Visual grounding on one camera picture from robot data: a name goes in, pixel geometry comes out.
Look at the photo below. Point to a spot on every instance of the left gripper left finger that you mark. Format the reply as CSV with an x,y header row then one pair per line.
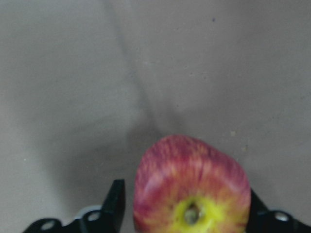
x,y
104,218

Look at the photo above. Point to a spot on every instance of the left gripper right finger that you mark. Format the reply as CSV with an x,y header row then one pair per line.
x,y
264,220

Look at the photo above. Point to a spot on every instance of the red yellow apple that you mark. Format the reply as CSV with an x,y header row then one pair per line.
x,y
184,185

